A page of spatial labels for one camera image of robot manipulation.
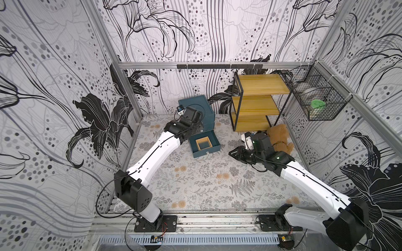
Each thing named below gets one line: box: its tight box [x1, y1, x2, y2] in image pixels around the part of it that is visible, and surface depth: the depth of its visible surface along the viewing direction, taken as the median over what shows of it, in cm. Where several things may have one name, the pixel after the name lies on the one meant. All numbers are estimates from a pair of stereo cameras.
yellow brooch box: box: [195, 136, 214, 151], surface depth 103 cm
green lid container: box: [310, 99, 327, 109], surface depth 80 cm
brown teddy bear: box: [266, 123, 295, 155], surface depth 95 cm
